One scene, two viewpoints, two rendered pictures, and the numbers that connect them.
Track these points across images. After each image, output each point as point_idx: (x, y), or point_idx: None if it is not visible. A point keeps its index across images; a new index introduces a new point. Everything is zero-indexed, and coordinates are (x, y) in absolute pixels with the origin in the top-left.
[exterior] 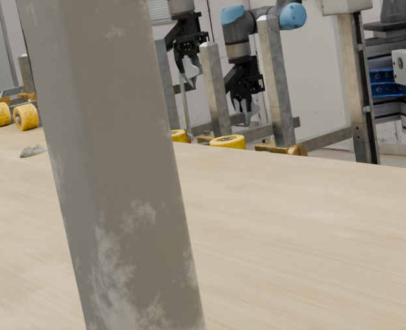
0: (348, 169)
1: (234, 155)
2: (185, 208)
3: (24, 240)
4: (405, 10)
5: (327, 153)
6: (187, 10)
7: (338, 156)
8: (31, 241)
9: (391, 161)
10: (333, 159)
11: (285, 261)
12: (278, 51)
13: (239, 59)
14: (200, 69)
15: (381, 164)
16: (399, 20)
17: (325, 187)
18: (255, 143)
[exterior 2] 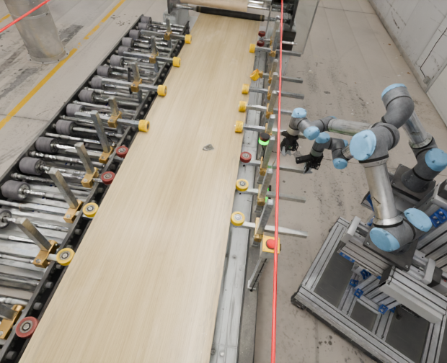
0: (209, 301)
1: (219, 237)
2: (156, 271)
3: (117, 241)
4: (412, 184)
5: (436, 121)
6: (292, 135)
7: (437, 128)
8: (117, 244)
9: None
10: (432, 128)
11: (112, 350)
12: (267, 213)
13: (312, 155)
14: (289, 153)
15: (445, 149)
16: (404, 185)
17: (185, 308)
18: (421, 87)
